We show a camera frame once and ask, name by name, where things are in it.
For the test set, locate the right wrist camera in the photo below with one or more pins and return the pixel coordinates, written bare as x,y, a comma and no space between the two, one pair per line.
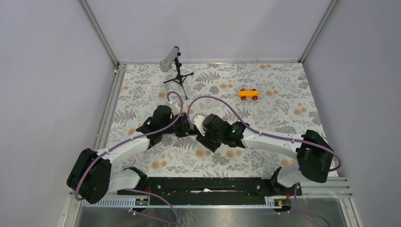
198,122

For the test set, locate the black mini tripod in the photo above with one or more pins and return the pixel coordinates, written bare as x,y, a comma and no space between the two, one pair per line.
179,78

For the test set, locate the black base bar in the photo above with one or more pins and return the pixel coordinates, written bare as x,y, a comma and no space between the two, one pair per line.
231,187

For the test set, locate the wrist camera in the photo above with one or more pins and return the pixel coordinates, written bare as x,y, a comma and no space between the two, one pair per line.
198,122
175,107

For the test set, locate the floral table mat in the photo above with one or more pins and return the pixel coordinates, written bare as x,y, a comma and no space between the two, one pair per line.
285,105

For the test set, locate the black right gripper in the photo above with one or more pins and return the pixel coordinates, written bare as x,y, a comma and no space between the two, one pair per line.
205,141

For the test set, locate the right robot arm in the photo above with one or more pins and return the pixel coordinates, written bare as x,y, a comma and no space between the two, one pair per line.
309,150

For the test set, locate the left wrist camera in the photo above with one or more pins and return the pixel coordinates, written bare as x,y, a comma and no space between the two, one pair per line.
175,107

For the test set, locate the silver metal tube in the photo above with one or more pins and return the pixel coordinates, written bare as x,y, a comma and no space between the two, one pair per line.
166,64

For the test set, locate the white cable duct rail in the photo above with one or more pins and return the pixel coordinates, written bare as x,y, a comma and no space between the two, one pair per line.
248,202

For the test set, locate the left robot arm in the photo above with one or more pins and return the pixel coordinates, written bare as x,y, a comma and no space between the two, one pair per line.
94,175

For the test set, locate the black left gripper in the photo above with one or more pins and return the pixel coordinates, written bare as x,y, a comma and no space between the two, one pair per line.
185,130

